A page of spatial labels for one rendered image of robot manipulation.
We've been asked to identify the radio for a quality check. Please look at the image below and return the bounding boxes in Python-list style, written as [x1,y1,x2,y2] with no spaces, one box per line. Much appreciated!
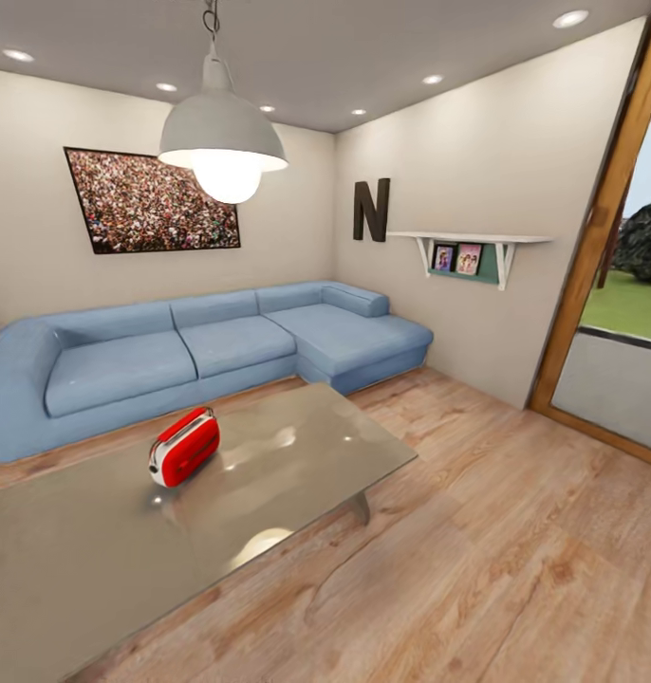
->
[148,406,220,488]

